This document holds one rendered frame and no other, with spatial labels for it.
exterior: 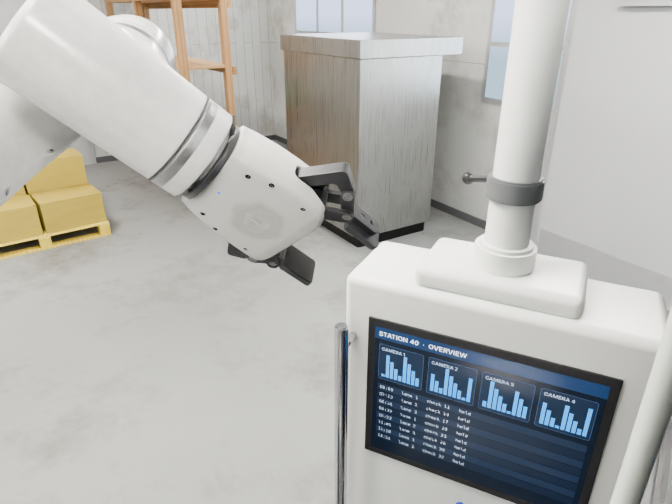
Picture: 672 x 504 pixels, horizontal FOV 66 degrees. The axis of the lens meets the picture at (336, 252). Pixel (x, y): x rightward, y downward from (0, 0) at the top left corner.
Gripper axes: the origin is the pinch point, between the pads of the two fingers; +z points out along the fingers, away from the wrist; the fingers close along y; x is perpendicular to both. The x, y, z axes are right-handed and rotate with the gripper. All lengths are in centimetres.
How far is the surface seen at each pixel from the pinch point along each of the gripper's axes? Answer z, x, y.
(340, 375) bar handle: 30.7, 8.9, -31.7
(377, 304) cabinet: 28.0, 18.1, -21.1
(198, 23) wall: 27, 677, -421
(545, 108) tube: 20.6, 31.8, 16.1
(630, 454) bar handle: 29.4, -12.8, 13.0
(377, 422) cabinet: 45, 7, -36
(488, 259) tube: 32.4, 21.3, -1.7
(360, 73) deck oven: 114, 337, -142
